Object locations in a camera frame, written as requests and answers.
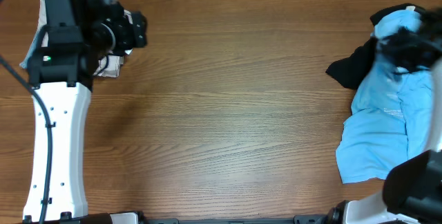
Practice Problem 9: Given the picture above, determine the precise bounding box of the light blue printed t-shirt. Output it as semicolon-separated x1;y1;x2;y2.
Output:
335;9;436;185

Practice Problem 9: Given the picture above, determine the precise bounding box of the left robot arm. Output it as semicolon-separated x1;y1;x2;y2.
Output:
22;0;147;223

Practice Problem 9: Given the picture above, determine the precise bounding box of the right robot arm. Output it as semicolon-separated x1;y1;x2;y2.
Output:
316;3;441;223

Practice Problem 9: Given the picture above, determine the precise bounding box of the folded beige garment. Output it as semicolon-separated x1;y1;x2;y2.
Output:
36;0;133;77

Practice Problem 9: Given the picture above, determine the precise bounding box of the black t-shirt with logo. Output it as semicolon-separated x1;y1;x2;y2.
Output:
325;3;425;90

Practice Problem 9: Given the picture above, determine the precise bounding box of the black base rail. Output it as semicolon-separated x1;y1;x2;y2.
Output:
141;214;327;224

